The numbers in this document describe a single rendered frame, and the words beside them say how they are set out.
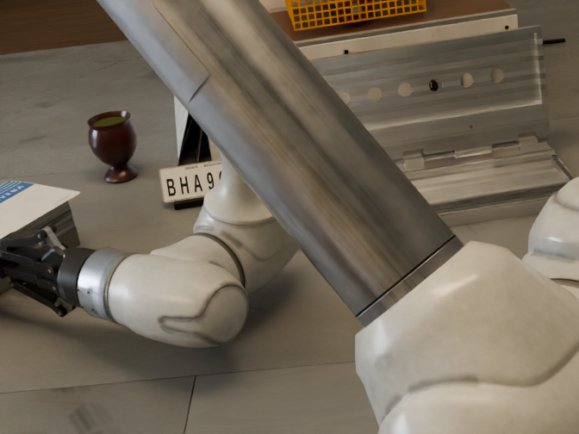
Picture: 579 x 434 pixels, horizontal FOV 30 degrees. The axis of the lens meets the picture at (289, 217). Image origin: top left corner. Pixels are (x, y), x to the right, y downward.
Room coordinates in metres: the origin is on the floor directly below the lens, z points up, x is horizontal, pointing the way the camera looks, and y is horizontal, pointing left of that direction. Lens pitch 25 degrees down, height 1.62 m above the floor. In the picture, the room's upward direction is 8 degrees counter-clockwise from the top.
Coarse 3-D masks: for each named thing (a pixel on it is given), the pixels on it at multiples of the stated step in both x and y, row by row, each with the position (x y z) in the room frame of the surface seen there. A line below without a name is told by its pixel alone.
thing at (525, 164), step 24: (504, 144) 1.58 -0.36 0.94; (528, 144) 1.58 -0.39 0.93; (408, 168) 1.58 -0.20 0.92; (432, 168) 1.56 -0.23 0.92; (456, 168) 1.55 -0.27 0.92; (480, 168) 1.54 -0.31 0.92; (504, 168) 1.53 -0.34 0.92; (528, 168) 1.51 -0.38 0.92; (552, 168) 1.50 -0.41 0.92; (432, 192) 1.48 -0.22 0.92; (456, 192) 1.47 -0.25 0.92; (480, 192) 1.45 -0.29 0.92; (552, 192) 1.41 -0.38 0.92; (456, 216) 1.39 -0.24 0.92; (480, 216) 1.40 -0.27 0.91; (504, 216) 1.40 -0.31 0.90
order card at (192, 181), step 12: (168, 168) 1.62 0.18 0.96; (180, 168) 1.62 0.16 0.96; (192, 168) 1.62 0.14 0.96; (204, 168) 1.62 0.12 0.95; (216, 168) 1.62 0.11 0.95; (168, 180) 1.62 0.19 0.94; (180, 180) 1.61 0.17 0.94; (192, 180) 1.61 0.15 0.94; (204, 180) 1.61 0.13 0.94; (216, 180) 1.61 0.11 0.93; (168, 192) 1.61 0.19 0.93; (180, 192) 1.61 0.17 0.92; (192, 192) 1.61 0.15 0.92; (204, 192) 1.60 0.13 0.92
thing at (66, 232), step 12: (48, 216) 1.48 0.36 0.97; (60, 216) 1.50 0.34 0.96; (72, 216) 1.52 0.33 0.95; (24, 228) 1.44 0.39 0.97; (36, 228) 1.46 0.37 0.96; (60, 228) 1.49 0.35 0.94; (72, 228) 1.51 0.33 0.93; (60, 240) 1.49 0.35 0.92; (72, 240) 1.51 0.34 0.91; (0, 288) 1.39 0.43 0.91
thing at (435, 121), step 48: (384, 48) 1.62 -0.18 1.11; (432, 48) 1.61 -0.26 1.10; (480, 48) 1.62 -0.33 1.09; (528, 48) 1.62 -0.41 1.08; (384, 96) 1.60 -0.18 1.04; (432, 96) 1.60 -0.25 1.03; (480, 96) 1.60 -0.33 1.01; (528, 96) 1.60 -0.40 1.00; (384, 144) 1.58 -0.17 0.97; (432, 144) 1.58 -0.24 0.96; (480, 144) 1.58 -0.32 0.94
